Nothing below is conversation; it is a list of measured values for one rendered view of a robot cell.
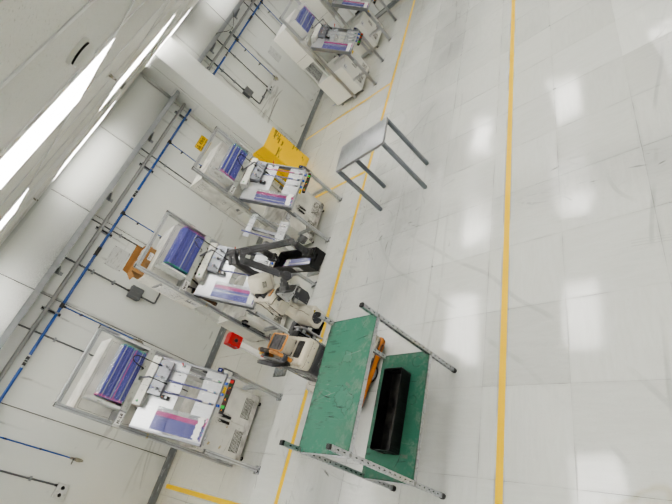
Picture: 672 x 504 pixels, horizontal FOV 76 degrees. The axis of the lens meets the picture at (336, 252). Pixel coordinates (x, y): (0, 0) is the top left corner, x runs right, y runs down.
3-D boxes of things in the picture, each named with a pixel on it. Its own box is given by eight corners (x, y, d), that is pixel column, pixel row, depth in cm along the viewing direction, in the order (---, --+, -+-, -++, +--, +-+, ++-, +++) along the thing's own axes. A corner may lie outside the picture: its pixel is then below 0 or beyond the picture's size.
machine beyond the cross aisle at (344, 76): (386, 57, 817) (315, -29, 722) (378, 83, 773) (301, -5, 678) (336, 93, 910) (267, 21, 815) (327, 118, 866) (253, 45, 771)
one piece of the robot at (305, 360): (352, 397, 371) (279, 357, 330) (315, 386, 414) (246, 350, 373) (366, 360, 384) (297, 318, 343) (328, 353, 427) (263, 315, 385)
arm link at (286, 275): (234, 263, 341) (234, 263, 331) (241, 246, 342) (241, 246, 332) (288, 281, 350) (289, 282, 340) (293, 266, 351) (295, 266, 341)
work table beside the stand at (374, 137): (427, 188, 491) (382, 142, 452) (379, 211, 536) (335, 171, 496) (428, 162, 518) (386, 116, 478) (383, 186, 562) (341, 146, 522)
